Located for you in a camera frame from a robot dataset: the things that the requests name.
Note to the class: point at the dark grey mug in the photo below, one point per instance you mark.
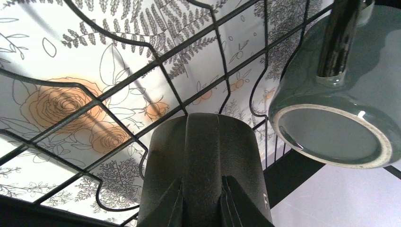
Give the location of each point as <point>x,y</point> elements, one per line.
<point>339,101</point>

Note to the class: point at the floral patterned table mat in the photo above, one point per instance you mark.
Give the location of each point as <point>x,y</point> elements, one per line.
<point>94,94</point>

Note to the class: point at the matte black mug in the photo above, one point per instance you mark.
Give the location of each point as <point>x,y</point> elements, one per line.
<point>201,148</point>

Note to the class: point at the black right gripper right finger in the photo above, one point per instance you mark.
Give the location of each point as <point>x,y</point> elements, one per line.
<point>233,201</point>

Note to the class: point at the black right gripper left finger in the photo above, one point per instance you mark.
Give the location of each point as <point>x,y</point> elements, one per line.
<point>171,205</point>

